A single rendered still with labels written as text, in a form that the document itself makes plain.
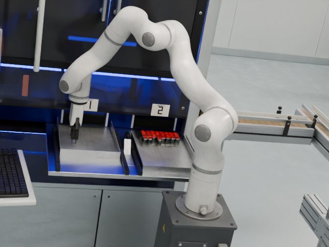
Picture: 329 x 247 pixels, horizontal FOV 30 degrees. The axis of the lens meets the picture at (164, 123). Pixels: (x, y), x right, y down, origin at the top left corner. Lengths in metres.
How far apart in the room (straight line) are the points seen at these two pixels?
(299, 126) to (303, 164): 1.92
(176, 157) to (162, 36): 0.74
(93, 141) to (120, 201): 0.42
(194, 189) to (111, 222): 0.88
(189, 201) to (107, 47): 0.68
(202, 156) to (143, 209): 0.92
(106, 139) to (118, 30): 0.65
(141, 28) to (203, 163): 0.55
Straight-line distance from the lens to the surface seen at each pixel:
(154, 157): 2.75
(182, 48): 2.32
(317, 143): 3.34
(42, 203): 3.07
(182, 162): 2.75
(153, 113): 2.90
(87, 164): 2.60
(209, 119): 2.20
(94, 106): 2.84
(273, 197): 4.58
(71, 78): 2.46
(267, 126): 3.22
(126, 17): 2.35
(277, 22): 8.05
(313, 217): 3.40
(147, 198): 3.11
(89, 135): 2.86
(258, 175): 4.86
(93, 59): 2.46
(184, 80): 2.26
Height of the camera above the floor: 2.07
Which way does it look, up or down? 22 degrees down
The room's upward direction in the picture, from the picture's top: 10 degrees clockwise
